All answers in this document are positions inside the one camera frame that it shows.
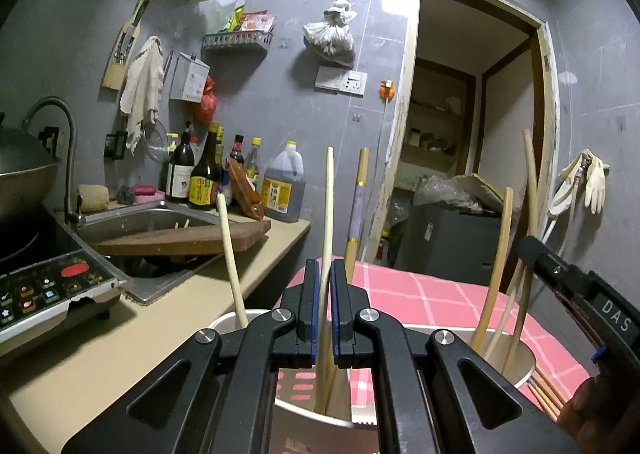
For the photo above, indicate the dark wok lid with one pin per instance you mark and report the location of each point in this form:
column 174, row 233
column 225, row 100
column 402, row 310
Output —
column 20, row 149

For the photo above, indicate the steel sink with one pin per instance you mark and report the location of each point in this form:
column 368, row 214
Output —
column 145, row 219

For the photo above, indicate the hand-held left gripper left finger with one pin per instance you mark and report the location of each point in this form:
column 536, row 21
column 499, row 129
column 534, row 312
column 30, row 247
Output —
column 313, row 304

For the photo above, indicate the person's right hand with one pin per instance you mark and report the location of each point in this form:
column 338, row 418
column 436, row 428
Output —
column 610, row 409

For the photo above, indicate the worn wooden door frame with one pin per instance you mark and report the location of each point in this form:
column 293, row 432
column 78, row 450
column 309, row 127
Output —
column 400, row 134

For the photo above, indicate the dark bottle yellow label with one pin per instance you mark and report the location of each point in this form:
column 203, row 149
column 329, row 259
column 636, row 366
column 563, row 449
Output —
column 204, row 189

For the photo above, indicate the beige sack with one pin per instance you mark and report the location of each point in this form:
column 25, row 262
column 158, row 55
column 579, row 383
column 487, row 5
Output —
column 482, row 189

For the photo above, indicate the yellow-capped sauce bottle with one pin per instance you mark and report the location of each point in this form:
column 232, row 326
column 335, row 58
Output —
column 252, row 164

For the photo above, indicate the grey wall shelf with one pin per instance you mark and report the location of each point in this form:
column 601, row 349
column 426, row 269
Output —
column 235, row 42

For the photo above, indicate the black wall holder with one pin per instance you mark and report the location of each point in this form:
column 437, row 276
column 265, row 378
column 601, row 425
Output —
column 116, row 145

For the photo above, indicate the black induction cooker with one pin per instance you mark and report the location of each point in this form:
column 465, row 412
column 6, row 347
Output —
column 45, row 284

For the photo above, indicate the red white snack packet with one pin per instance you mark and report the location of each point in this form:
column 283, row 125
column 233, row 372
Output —
column 257, row 22

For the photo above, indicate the dark bottle white label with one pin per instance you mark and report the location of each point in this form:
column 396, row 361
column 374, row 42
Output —
column 179, row 179

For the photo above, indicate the red plastic bag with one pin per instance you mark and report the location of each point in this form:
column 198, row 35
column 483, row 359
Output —
column 206, row 104

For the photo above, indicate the pale long chopstick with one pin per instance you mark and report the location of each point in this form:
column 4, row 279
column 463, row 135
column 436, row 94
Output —
column 328, row 209

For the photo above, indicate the wooden storage shelf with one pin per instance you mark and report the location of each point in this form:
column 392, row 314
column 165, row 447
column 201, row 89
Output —
column 440, row 112

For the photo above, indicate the wooden hanging knife holder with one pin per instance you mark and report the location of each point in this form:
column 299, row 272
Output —
column 114, row 77

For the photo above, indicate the large oil jug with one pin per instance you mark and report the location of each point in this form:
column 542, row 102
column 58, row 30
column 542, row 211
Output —
column 280, row 194

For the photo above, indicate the clear hanging plastic bag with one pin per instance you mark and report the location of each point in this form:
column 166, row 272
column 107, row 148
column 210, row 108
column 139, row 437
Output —
column 327, row 39

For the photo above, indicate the brown wooden cutting board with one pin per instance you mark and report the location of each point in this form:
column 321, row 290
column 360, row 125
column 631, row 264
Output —
column 190, row 240

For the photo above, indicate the bunch of wooden chopsticks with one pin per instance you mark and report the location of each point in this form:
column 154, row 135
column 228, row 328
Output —
column 499, row 259

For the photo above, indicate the grey wall switch plate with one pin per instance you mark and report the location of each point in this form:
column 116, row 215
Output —
column 327, row 78

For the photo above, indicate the green yellow snack packet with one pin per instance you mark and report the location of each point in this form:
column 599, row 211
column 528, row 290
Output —
column 234, row 20

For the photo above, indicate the crumpled clear plastic bag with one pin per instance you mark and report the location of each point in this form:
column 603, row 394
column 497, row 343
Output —
column 440, row 191

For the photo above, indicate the curved metal faucet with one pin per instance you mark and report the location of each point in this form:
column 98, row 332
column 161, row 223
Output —
column 72, row 169

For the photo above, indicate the white wall socket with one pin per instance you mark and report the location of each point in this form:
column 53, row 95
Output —
column 354, row 83

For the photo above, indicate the steel wool scrubber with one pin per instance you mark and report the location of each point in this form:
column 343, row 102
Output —
column 125, row 195

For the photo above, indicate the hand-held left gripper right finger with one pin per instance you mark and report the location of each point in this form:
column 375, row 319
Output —
column 336, row 304

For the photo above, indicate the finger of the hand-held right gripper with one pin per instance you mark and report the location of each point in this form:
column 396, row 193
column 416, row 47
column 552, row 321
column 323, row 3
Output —
column 599, row 354
column 550, row 264

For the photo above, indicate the beige kitchen counter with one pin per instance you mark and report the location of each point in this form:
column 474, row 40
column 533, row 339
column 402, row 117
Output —
column 150, row 334

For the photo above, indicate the black cabinet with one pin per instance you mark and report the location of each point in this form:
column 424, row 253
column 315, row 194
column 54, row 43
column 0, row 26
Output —
column 440, row 244

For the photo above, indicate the pink sponge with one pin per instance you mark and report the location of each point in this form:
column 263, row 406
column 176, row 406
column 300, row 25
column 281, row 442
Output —
column 145, row 190

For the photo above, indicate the white hanging cloth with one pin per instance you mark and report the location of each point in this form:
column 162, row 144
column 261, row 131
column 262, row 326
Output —
column 142, row 84

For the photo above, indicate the yellow sponge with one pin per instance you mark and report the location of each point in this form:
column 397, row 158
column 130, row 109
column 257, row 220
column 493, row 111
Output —
column 93, row 198

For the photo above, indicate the pink checked tablecloth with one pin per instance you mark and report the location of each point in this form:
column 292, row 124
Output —
column 425, row 294

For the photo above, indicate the metal perforated wall box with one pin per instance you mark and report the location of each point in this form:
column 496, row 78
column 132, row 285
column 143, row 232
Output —
column 187, row 82

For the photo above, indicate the white plastic utensil basket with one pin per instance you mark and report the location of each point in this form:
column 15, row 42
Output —
column 524, row 368

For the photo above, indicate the small dark-capped sauce bottle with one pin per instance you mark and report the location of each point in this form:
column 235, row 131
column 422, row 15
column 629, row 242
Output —
column 237, row 154

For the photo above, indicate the cream rubber glove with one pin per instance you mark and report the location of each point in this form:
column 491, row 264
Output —
column 596, row 184
column 565, row 194

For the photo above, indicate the clear plastic strainer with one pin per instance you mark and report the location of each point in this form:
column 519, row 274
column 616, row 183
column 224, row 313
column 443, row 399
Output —
column 156, row 144

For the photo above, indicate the orange wall hook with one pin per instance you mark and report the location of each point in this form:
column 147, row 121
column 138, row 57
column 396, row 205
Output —
column 387, row 90

